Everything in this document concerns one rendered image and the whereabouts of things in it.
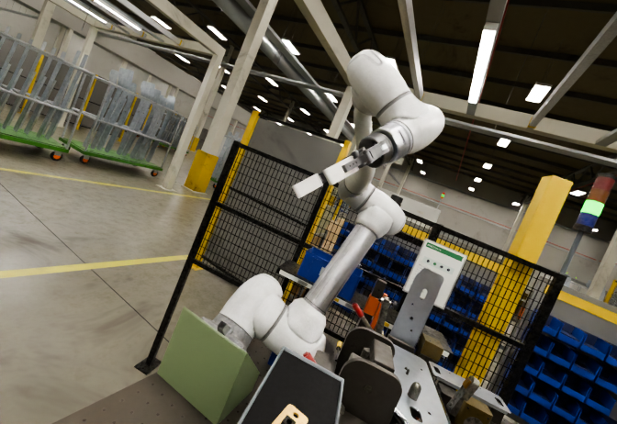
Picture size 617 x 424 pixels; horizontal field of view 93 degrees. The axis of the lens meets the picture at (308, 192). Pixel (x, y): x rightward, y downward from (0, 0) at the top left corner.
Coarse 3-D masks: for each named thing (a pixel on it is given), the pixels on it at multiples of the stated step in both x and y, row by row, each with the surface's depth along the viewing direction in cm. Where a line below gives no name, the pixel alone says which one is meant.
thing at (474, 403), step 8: (464, 400) 93; (472, 400) 95; (464, 408) 92; (472, 408) 92; (480, 408) 92; (488, 408) 94; (456, 416) 93; (464, 416) 92; (472, 416) 92; (480, 416) 91; (488, 416) 91
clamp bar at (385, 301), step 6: (378, 300) 106; (384, 300) 104; (384, 306) 104; (396, 306) 104; (384, 312) 104; (378, 318) 106; (384, 318) 104; (378, 324) 105; (384, 324) 104; (378, 330) 105
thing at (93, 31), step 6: (90, 30) 893; (96, 30) 902; (90, 36) 894; (84, 42) 897; (90, 42) 899; (84, 48) 893; (90, 48) 904; (78, 60) 900; (78, 66) 897; (72, 78) 902; (66, 114) 916; (60, 126) 913
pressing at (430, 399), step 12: (396, 348) 120; (396, 360) 110; (408, 360) 114; (420, 360) 118; (396, 372) 102; (420, 372) 109; (408, 384) 98; (420, 384) 101; (432, 384) 104; (408, 396) 90; (420, 396) 93; (432, 396) 96; (396, 408) 82; (408, 408) 85; (420, 408) 87; (432, 408) 90; (444, 408) 93; (408, 420) 80; (432, 420) 84; (444, 420) 86
